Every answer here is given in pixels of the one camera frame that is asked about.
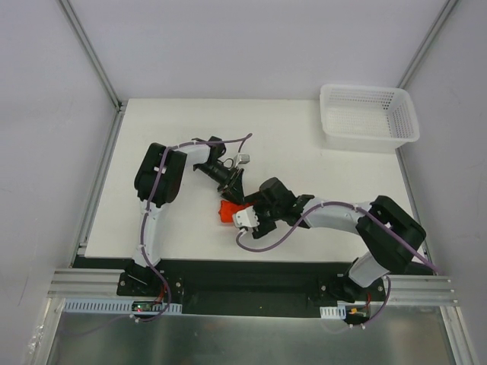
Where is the orange t shirt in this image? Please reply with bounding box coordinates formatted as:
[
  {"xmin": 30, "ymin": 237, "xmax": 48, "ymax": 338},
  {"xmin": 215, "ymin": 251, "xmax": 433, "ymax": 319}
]
[{"xmin": 218, "ymin": 200, "xmax": 250, "ymax": 224}]

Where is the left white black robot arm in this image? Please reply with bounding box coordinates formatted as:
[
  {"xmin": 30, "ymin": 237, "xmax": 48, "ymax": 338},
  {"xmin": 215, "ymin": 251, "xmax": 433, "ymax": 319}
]
[{"xmin": 132, "ymin": 136, "xmax": 250, "ymax": 268}]

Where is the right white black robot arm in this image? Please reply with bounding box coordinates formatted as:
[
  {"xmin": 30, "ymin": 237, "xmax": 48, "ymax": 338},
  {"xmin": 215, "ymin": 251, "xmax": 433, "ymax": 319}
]
[{"xmin": 244, "ymin": 177, "xmax": 426, "ymax": 303}]

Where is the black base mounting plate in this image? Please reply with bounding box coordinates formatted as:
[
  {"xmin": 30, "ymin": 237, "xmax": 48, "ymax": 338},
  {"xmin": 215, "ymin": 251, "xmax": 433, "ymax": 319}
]
[{"xmin": 116, "ymin": 259, "xmax": 385, "ymax": 318}]

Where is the white plastic basket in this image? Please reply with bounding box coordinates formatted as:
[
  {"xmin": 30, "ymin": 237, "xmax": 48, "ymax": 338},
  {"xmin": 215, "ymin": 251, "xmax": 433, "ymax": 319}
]
[{"xmin": 320, "ymin": 84, "xmax": 420, "ymax": 154}]

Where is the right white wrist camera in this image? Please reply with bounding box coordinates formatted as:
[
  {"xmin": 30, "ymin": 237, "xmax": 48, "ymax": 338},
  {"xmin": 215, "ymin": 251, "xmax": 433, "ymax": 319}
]
[{"xmin": 232, "ymin": 206, "xmax": 259, "ymax": 229}]

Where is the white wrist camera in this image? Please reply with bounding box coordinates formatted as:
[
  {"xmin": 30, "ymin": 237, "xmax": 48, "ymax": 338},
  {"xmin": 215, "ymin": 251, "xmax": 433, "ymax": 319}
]
[
  {"xmin": 232, "ymin": 206, "xmax": 259, "ymax": 229},
  {"xmin": 233, "ymin": 154, "xmax": 250, "ymax": 167}
]

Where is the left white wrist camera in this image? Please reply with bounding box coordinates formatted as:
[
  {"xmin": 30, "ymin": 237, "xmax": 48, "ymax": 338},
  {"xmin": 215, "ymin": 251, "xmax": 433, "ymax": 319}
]
[{"xmin": 233, "ymin": 154, "xmax": 250, "ymax": 167}]

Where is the right white cable duct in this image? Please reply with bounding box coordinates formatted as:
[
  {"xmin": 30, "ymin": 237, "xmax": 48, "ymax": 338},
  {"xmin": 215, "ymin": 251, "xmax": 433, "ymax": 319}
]
[{"xmin": 320, "ymin": 305, "xmax": 346, "ymax": 320}]

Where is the white cable duct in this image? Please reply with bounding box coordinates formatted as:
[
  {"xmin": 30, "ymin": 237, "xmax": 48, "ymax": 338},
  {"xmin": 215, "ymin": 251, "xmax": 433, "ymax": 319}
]
[
  {"xmin": 320, "ymin": 305, "xmax": 346, "ymax": 320},
  {"xmin": 64, "ymin": 299, "xmax": 165, "ymax": 316}
]

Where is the left white cable duct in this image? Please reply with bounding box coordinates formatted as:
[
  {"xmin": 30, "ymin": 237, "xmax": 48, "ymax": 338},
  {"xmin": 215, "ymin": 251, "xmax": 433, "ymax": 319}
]
[{"xmin": 64, "ymin": 299, "xmax": 165, "ymax": 316}]

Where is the aluminium front rail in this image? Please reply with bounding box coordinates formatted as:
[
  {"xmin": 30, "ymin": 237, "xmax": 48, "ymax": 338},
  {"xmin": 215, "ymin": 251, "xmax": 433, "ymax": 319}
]
[{"xmin": 48, "ymin": 268, "xmax": 460, "ymax": 306}]

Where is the left aluminium frame post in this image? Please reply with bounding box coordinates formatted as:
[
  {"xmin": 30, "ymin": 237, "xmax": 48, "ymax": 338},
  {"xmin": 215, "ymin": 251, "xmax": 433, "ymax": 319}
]
[{"xmin": 56, "ymin": 0, "xmax": 124, "ymax": 112}]

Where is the aluminium frame post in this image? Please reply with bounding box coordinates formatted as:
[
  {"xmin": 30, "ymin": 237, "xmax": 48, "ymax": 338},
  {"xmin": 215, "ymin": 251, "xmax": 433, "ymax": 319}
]
[
  {"xmin": 56, "ymin": 0, "xmax": 124, "ymax": 112},
  {"xmin": 396, "ymin": 0, "xmax": 461, "ymax": 90}
]

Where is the right aluminium frame post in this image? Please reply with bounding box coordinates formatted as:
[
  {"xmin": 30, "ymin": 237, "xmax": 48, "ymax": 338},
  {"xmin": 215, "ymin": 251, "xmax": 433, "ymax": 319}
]
[{"xmin": 396, "ymin": 0, "xmax": 461, "ymax": 90}]

